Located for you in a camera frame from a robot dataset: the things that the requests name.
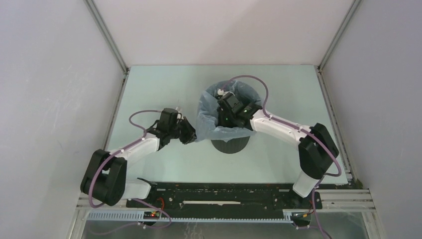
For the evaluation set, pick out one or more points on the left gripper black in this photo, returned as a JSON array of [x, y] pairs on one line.
[[190, 134]]

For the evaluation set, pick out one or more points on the aluminium frame post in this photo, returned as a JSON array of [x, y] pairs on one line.
[[104, 30], [355, 5]]

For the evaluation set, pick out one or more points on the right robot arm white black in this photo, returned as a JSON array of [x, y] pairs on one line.
[[317, 150]]

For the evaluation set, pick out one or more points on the light blue plastic trash bag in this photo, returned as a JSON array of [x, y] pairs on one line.
[[207, 116]]

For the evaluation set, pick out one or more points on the black ribbed trash bin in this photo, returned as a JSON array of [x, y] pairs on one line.
[[234, 145]]

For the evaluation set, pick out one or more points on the left aluminium frame post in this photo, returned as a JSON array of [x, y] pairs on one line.
[[104, 30]]

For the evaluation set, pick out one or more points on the right aluminium frame post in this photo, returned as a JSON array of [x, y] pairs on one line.
[[355, 5]]

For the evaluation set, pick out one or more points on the small circuit board with leds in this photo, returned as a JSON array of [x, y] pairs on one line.
[[151, 215]]

